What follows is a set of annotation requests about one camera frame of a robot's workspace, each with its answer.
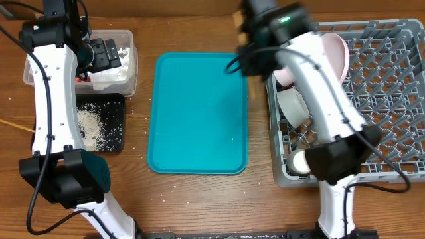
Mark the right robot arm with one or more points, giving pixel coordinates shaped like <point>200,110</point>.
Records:
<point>272,37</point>

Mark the clear plastic bin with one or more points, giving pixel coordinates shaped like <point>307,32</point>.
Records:
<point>122,38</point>

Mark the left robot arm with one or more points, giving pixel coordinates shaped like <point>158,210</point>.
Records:
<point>60,51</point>

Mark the grey bowl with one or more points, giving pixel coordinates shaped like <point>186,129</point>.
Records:
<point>293,107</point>

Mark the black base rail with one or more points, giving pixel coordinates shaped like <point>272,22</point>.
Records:
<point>290,234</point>

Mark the small white cup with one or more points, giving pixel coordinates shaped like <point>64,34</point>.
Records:
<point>297,163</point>

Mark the black tray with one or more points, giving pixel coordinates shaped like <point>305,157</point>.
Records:
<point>57,120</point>

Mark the large white plate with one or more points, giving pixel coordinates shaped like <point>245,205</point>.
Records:
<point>337,53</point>

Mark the white tissue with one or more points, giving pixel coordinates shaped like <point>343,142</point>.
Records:
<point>104,79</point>

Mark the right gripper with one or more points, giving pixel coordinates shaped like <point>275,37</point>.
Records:
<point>254,65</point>

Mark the pink bowl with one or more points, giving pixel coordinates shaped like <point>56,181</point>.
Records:
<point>284,76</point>

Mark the grey dishwasher rack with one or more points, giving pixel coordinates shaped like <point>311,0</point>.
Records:
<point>385,82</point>

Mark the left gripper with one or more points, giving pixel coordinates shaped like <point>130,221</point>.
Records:
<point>103,60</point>

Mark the teal serving tray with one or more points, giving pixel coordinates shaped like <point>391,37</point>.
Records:
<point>199,115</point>

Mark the red snack wrapper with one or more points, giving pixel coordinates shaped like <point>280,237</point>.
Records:
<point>80,79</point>

